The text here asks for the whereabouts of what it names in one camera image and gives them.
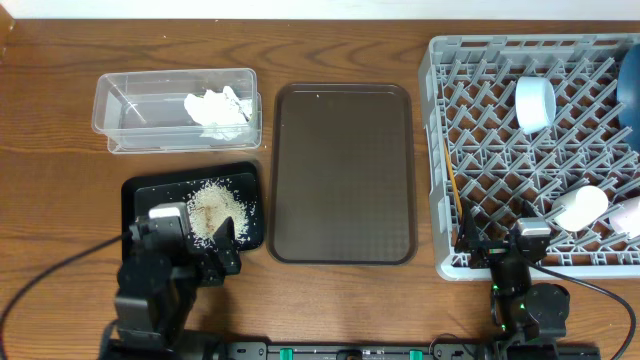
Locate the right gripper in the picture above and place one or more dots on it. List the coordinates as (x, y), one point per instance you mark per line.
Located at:
(493, 251)

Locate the clear plastic waste bin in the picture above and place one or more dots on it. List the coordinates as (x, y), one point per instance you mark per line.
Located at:
(143, 112)

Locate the pile of white rice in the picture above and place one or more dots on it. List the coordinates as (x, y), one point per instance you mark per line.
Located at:
(211, 205)

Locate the brown serving tray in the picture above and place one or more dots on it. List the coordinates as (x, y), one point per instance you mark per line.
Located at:
(343, 180)

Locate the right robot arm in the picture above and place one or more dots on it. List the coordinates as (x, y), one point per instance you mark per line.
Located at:
(531, 316)

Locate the grey dishwasher rack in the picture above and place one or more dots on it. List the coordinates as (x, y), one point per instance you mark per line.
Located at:
(467, 86)

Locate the white napkin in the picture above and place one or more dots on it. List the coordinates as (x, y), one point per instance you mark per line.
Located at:
(221, 115)

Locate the black rectangular tray bin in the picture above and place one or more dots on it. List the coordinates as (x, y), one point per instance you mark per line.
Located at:
(140, 194)

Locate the dark blue plate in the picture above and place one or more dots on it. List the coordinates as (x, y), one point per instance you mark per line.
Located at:
(628, 95)

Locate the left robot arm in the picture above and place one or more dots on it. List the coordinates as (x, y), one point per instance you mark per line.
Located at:
(158, 283)

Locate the wooden chopstick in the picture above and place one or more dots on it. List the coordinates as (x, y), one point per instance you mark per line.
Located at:
(451, 175)

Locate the white cup pink inside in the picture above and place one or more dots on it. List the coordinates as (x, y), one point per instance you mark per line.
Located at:
(626, 219)

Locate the white cup green inside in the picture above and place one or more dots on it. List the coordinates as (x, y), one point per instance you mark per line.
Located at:
(581, 207)

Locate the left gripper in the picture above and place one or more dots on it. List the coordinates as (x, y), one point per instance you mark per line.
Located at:
(229, 259)

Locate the light blue small bowl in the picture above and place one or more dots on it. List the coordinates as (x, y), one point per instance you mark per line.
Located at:
(535, 104)

